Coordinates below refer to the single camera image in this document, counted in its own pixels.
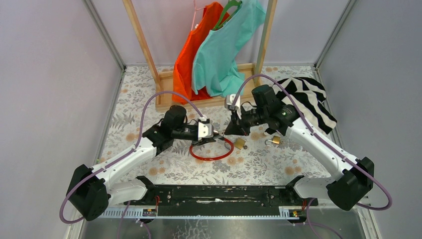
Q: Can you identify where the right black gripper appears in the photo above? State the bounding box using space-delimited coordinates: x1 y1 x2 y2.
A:
224 105 268 136

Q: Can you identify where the large brass padlock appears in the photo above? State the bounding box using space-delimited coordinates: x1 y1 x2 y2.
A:
233 138 247 149

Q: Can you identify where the red cable lock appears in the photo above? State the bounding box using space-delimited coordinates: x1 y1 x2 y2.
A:
189 138 235 161

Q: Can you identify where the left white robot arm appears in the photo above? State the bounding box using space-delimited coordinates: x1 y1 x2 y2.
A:
60 106 222 221

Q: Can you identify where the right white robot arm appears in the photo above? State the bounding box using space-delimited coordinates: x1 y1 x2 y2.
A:
224 85 374 211

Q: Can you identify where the small brass padlock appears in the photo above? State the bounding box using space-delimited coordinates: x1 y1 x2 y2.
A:
264 136 282 147

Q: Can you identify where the floral table mat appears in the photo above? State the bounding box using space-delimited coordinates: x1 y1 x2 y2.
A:
98 66 329 185

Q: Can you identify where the teal shirt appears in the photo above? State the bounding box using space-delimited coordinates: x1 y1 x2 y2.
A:
191 0 266 97

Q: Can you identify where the wooden clothes rack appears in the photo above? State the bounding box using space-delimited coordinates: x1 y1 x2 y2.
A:
122 0 278 112

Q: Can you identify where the black white striped cloth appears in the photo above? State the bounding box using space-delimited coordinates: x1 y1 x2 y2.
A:
278 77 337 135

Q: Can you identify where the orange shirt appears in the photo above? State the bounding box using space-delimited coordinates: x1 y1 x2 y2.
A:
173 1 223 101

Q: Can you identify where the pink clothes hanger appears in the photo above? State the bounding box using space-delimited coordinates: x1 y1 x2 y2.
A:
191 0 204 31

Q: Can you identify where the green clothes hanger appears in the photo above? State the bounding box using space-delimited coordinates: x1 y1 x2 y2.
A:
212 0 242 31

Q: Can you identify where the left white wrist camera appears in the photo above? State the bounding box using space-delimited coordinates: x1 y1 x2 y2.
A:
198 117 214 140

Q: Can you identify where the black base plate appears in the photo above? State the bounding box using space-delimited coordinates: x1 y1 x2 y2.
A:
130 185 318 217

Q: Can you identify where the white slotted cable duct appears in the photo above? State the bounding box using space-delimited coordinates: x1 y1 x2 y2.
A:
99 207 158 219

